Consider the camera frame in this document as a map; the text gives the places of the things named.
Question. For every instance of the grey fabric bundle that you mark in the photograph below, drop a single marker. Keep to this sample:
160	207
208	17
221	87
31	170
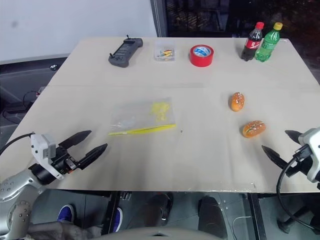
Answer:
65	231

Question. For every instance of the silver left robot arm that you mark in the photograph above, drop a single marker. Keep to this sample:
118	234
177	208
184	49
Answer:
15	185

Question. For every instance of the black table frame leg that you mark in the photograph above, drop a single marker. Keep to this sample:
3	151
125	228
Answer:
256	217
111	212

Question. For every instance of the red-cap cola bottle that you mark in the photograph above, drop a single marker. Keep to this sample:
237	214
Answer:
251	47

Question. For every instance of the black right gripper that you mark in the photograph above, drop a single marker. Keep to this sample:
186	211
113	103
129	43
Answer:
303	168

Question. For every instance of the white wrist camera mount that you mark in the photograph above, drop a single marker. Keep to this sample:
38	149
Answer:
40	147
312	140

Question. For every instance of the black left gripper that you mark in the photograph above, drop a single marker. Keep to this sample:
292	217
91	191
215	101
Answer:
62	163

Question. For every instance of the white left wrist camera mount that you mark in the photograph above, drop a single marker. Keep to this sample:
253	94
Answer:
40	147

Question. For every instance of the red tape roll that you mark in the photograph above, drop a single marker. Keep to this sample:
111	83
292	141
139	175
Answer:
200	61

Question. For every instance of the dark grey furniture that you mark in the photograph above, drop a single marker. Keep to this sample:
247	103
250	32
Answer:
22	77

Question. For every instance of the clear yellow-zip plastic bag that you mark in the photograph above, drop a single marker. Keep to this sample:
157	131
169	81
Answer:
135	117

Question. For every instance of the blue sneaker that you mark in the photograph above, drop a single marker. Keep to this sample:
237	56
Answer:
66	213
118	220

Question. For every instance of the clear plastic parts box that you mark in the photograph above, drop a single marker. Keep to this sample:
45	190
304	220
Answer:
165	52

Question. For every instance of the dark grey remote controller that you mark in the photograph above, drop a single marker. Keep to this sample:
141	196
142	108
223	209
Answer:
125	51

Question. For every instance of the yellow-cap green soda bottle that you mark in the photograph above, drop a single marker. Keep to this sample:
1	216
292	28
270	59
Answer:
266	47

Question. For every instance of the grey window frame post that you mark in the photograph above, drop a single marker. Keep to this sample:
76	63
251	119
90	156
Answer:
160	17

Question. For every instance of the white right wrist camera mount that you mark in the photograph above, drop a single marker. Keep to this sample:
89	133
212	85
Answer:
312	140

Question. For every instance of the black wheeled chair base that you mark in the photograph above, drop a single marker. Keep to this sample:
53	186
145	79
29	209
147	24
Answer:
283	224

